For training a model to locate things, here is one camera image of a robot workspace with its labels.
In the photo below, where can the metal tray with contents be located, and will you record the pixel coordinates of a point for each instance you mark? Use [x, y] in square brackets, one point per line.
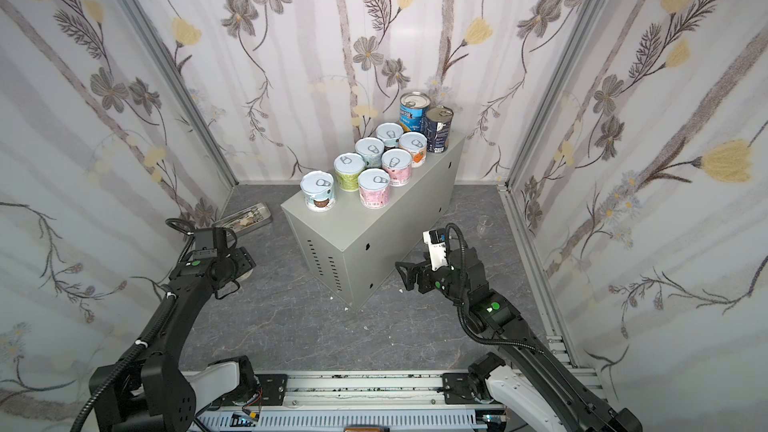
[246, 220]

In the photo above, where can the light teal can white lid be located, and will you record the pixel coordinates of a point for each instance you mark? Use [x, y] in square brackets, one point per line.
[371, 150]

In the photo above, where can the teal grey can white lid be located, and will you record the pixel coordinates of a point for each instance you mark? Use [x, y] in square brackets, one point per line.
[318, 188]

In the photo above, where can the dark navy food can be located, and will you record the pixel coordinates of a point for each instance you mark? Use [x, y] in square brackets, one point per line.
[436, 125]

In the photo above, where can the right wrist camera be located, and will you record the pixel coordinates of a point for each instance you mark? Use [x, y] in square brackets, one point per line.
[436, 241]

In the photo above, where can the orange can white lid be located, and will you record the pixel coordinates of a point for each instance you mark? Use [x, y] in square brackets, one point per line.
[415, 144]

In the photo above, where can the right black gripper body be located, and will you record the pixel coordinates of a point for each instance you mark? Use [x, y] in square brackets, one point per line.
[421, 277]

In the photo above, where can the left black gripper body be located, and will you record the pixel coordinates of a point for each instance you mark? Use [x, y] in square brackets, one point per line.
[238, 258]

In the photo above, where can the pale pink can white lid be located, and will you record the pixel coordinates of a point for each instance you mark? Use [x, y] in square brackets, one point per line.
[374, 188]

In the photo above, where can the green can white lid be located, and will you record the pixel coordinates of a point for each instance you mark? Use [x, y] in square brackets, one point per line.
[348, 167]

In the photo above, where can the grey metal cabinet box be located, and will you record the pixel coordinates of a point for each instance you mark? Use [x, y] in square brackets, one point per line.
[352, 249]

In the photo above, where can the blue soup can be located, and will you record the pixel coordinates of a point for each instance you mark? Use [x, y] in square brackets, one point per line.
[413, 106]

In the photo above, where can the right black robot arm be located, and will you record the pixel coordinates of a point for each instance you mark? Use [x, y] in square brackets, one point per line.
[516, 336]

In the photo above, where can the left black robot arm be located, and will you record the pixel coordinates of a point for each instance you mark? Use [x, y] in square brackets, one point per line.
[162, 336]

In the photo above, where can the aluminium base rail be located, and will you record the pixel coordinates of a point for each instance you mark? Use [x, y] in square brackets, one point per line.
[367, 392]

